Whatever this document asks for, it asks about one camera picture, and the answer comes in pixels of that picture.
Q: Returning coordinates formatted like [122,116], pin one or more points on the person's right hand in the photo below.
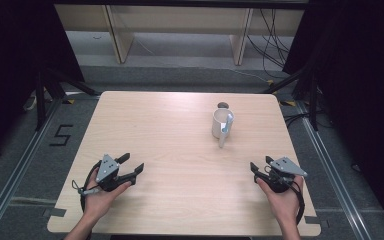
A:
[283,206]

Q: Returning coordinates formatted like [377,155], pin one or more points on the metal floor rail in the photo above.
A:
[16,170]
[333,180]

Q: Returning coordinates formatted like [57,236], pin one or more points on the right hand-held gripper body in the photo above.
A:
[281,173]

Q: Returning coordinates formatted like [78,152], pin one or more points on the black metal stand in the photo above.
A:
[40,100]
[313,103]

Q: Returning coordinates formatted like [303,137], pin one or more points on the grey tape patch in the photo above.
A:
[313,220]
[55,212]

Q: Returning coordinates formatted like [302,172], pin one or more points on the person's left hand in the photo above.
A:
[98,201]

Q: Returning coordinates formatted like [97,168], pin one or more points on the light blue toothbrush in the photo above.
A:
[228,122]

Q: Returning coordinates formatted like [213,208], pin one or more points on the black overhead frame beam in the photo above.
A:
[180,3]

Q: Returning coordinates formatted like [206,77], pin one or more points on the dark round table grommet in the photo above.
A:
[223,105]

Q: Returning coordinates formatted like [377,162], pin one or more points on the dark curtain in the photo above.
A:
[13,66]
[363,83]

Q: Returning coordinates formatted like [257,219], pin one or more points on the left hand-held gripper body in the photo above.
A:
[108,171]

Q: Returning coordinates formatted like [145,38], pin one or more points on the white cup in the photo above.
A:
[217,128]

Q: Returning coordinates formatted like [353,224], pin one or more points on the beige wooden shelf unit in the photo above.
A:
[180,20]

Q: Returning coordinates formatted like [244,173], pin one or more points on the yellow black floor tape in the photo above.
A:
[288,103]
[68,101]

